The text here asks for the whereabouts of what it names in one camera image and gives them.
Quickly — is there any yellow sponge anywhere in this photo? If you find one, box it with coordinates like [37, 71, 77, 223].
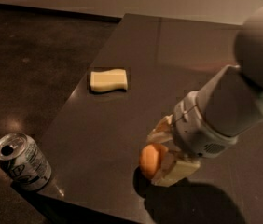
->
[90, 69, 128, 92]

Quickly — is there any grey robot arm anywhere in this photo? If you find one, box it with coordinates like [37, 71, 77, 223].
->
[140, 7, 263, 187]

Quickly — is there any silver green 7up can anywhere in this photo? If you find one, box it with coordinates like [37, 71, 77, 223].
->
[0, 133, 51, 191]

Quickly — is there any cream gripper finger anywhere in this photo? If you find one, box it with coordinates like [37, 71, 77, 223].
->
[146, 115, 173, 144]
[151, 150, 201, 187]

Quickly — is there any orange fruit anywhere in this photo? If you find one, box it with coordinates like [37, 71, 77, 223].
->
[139, 144, 168, 180]

